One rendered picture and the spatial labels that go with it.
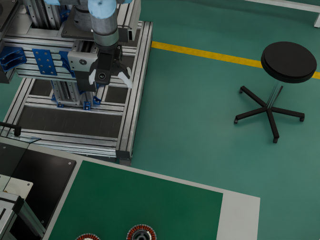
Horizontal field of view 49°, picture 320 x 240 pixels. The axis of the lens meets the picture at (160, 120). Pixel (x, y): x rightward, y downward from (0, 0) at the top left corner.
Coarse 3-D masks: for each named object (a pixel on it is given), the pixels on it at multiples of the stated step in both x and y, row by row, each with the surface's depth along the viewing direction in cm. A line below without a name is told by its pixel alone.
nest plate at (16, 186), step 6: (12, 180) 140; (18, 180) 140; (24, 180) 140; (6, 186) 139; (12, 186) 139; (18, 186) 139; (24, 186) 139; (30, 186) 139; (12, 192) 137; (18, 192) 137; (24, 192) 137; (24, 198) 136
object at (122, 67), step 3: (120, 63) 112; (120, 66) 112; (123, 66) 113; (120, 69) 113; (123, 69) 113; (126, 69) 114; (123, 72) 114; (126, 72) 114; (126, 75) 115; (129, 75) 117; (129, 78) 116
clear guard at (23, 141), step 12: (0, 132) 123; (12, 132) 126; (0, 144) 117; (12, 144) 117; (24, 144) 117; (0, 156) 114; (12, 156) 115; (0, 168) 112; (12, 168) 112; (0, 180) 109
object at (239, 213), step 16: (32, 144) 155; (80, 160) 150; (96, 160) 150; (160, 176) 147; (64, 192) 141; (224, 192) 143; (224, 208) 139; (240, 208) 139; (256, 208) 139; (224, 224) 135; (240, 224) 135; (256, 224) 135
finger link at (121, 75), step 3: (129, 69) 120; (120, 72) 114; (129, 72) 119; (120, 75) 115; (123, 75) 115; (120, 78) 116; (123, 78) 116; (126, 78) 116; (126, 81) 117; (129, 81) 117; (126, 84) 119; (129, 84) 118; (132, 84) 120; (129, 87) 120
